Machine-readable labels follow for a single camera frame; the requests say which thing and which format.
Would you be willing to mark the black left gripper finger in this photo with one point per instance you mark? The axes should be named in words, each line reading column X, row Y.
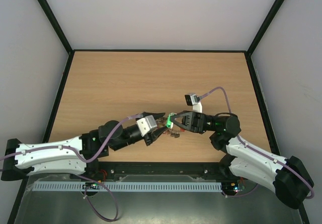
column 156, row 116
column 157, row 133

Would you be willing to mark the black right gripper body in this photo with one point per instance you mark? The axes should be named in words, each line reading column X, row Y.
column 194, row 122

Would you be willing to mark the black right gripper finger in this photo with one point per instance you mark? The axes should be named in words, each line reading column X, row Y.
column 183, row 114
column 185, row 125

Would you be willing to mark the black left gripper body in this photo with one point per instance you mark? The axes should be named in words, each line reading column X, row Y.
column 147, row 137

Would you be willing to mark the metal keyring with red handle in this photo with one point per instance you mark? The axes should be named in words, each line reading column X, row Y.
column 162, row 122

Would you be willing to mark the green key tag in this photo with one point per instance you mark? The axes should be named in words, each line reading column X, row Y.
column 169, row 123

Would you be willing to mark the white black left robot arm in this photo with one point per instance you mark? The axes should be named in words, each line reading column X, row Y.
column 80, row 154

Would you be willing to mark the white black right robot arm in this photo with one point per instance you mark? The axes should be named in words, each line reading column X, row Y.
column 288, row 178

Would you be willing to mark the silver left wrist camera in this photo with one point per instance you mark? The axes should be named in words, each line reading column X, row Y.
column 146, row 125

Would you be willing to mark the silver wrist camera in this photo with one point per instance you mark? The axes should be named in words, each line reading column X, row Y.
column 146, row 125
column 192, row 99

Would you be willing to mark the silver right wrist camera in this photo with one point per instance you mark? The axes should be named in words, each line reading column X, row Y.
column 192, row 99

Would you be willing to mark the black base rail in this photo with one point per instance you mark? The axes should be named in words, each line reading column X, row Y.
column 115, row 170

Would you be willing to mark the white slotted cable duct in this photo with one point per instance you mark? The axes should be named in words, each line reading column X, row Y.
column 128, row 186

